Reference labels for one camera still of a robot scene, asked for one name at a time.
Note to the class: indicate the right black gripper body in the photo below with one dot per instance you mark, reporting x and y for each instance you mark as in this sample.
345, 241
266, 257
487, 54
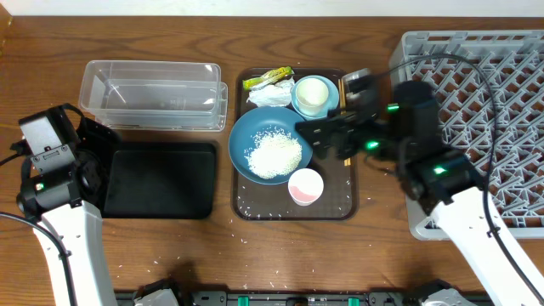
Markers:
371, 134

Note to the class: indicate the light blue saucer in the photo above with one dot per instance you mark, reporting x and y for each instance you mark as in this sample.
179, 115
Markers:
330, 104

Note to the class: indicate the pink cup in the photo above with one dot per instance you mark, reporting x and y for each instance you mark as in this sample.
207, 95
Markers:
305, 186

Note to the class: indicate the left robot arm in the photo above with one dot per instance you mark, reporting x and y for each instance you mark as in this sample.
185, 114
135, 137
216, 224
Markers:
64, 180

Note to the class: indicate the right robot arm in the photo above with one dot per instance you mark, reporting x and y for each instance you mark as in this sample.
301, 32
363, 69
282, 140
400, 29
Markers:
440, 179

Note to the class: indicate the grey dishwasher rack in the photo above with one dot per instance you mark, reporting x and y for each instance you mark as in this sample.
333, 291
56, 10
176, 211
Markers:
497, 122

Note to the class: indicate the right wooden chopstick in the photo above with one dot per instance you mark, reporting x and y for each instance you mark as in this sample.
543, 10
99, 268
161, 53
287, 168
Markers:
343, 91

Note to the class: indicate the wooden chopstick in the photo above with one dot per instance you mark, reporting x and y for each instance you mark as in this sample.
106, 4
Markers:
343, 91
340, 91

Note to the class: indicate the pile of white rice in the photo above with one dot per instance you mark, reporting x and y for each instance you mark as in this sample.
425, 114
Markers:
275, 153

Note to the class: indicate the left wooden chopstick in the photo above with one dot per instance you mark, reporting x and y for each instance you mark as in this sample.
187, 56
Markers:
340, 91

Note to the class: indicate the dark blue plate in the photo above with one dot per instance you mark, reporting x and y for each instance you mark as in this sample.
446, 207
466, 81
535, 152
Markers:
253, 126

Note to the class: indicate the crumpled white tissue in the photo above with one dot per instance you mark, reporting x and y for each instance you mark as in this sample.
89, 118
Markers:
275, 95

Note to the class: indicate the dark brown serving tray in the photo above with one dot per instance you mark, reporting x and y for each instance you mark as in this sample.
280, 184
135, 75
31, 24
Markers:
271, 201

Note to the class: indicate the green yellow snack wrapper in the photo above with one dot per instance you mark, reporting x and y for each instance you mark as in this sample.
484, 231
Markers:
267, 78

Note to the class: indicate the clear plastic bin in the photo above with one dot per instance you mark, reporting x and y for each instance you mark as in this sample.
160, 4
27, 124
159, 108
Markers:
155, 95

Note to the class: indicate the black plastic bin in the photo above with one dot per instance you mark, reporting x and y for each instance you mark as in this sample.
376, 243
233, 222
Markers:
161, 180

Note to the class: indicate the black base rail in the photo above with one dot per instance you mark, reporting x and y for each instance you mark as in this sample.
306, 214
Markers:
168, 292

